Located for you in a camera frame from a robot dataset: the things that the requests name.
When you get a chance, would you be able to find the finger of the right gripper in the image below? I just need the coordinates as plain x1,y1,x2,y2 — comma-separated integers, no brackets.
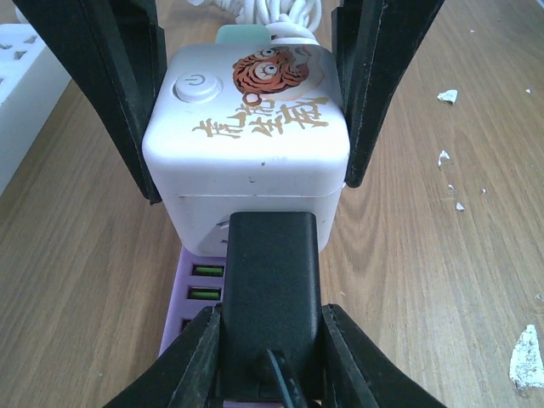
15,0,167,204
331,0,444,188

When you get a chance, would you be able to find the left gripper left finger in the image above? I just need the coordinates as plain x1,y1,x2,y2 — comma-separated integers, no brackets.
106,306,222,408

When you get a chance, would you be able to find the white coiled cable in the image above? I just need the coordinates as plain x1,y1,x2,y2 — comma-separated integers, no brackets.
186,0,324,46

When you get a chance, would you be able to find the green cube adapter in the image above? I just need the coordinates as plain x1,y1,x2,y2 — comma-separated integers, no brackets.
215,24,271,44

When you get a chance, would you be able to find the white USB power strip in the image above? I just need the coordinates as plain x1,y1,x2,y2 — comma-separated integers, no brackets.
1,24,71,190

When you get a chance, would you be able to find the white cartoon cube adapter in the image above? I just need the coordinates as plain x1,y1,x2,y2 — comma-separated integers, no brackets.
143,43,350,257

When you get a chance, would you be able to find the thin black cable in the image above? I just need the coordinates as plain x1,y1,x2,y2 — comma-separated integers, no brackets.
263,348,307,408

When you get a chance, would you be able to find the purple power strip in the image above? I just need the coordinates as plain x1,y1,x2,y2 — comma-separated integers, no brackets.
156,246,324,408

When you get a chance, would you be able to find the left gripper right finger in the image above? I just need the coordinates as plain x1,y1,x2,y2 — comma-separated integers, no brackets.
322,304,438,408

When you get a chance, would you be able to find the black plug adapter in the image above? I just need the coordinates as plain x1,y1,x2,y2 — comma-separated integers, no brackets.
219,212,324,402

